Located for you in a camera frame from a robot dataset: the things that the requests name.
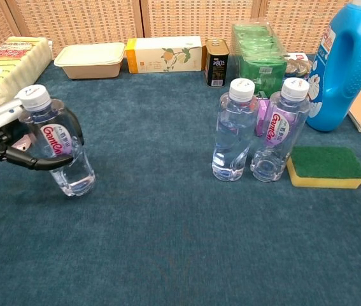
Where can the white orange carton box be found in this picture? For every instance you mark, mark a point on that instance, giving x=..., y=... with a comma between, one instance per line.
x=164, y=54

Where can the clear unlabelled water bottle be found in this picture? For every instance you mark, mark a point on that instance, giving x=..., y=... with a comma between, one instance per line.
x=231, y=134

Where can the small snack pack red label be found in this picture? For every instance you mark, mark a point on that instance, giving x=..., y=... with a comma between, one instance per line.
x=298, y=63

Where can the purple wrapped packet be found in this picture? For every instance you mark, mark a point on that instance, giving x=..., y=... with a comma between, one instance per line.
x=262, y=118

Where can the clear box of green packets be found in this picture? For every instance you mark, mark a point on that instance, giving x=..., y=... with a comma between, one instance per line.
x=259, y=60

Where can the woven wooden folding screen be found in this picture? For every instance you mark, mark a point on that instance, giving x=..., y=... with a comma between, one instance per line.
x=199, y=16

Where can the beige lidded food container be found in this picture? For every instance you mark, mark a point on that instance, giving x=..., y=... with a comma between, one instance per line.
x=88, y=60

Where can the green yellow sponge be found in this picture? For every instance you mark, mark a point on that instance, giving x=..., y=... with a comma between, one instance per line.
x=325, y=162

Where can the blue detergent bottle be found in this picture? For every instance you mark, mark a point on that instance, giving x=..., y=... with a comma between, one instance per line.
x=333, y=95

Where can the clear Ganten labelled water bottle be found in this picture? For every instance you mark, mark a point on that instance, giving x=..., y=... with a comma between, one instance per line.
x=72, y=178
x=277, y=130

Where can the yellow cloth pack in plastic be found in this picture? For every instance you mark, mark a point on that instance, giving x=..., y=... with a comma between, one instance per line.
x=8, y=67

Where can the black and gold tin can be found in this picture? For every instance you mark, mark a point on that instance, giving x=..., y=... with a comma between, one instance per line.
x=217, y=67

